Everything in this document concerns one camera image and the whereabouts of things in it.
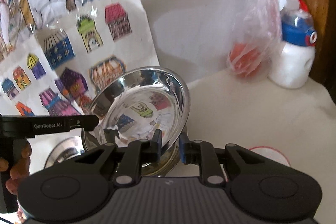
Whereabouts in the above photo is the shiny steel plate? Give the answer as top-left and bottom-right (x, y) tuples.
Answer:
(82, 67), (190, 151)

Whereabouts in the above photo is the person's left hand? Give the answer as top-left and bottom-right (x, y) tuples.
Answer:
(6, 141), (32, 195)

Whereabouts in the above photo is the large steel bowl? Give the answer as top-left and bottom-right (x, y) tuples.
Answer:
(81, 131), (180, 177)

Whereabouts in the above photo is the white bowl red rim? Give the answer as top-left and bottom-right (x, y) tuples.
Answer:
(249, 146), (290, 167)

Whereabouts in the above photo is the white printed table cloth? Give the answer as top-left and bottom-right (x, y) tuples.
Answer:
(187, 71), (335, 223)

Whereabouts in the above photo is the colourful houses drawing sheet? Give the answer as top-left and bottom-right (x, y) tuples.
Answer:
(1, 0), (159, 116)

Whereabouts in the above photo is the white bottle blue cap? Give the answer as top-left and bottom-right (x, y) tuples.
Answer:
(268, 0), (318, 89)

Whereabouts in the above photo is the clear plastic bag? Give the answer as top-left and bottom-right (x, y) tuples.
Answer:
(227, 0), (282, 82)

